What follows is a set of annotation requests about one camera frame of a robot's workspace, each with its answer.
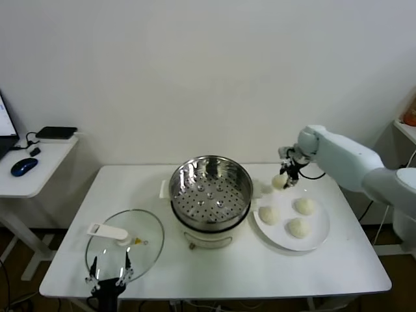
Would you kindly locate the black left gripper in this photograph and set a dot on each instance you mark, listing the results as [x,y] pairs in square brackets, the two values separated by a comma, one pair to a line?
[109,287]

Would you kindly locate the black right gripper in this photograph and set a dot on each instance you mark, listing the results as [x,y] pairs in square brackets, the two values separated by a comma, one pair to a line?
[291,168]

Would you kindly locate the white steamed baozi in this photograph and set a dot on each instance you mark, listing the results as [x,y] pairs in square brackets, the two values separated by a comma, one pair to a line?
[298,228]
[278,182]
[305,206]
[269,215]

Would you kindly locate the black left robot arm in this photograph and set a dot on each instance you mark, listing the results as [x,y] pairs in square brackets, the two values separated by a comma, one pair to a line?
[107,305]

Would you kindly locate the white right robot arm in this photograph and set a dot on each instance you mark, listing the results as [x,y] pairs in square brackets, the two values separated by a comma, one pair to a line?
[344,159]

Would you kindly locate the perforated steel steamer basket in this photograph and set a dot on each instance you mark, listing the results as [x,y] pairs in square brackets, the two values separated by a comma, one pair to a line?
[211,209]

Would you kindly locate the white round plate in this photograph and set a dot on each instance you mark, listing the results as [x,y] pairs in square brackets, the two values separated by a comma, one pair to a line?
[312,234]

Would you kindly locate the white electric cooker pot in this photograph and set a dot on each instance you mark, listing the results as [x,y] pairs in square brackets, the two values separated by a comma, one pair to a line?
[208,240]

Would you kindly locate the white side desk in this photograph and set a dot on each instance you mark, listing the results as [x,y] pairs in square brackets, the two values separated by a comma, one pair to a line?
[48,169]

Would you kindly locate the blue computer mouse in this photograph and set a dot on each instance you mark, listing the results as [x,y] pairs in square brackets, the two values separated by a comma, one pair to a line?
[24,167]

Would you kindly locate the orange bag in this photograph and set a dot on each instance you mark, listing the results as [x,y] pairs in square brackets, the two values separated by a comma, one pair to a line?
[410,113]

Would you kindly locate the small black dongle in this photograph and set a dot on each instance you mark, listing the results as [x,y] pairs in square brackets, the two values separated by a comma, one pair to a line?
[35,151]

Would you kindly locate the flat black box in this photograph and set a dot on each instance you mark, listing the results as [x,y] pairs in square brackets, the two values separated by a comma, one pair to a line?
[57,132]

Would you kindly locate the black laptop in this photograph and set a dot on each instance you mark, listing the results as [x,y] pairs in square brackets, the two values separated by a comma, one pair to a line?
[5,123]

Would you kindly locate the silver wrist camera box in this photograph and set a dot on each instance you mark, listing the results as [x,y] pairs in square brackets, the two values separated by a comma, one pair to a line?
[285,152]

